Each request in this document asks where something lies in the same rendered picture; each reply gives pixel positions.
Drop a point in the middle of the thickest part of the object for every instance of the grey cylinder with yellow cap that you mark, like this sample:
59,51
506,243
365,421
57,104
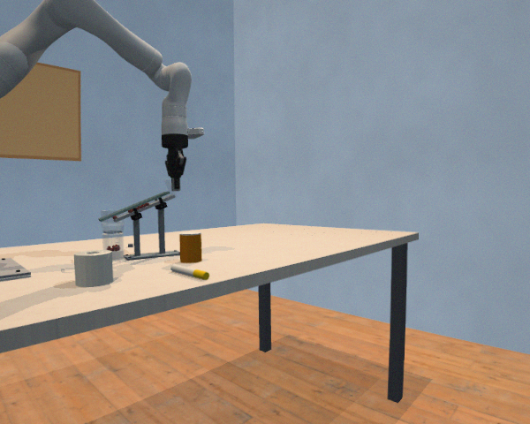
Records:
190,272

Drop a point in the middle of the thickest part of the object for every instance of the brown cylinder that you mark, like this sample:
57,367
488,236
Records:
190,246

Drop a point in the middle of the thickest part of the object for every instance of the clear glass vial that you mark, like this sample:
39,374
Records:
115,243

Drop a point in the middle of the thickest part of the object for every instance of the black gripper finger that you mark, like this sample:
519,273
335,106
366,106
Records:
167,163
179,169

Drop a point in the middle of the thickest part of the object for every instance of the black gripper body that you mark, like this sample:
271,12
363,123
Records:
174,142

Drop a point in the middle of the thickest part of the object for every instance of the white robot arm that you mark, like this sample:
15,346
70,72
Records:
22,47

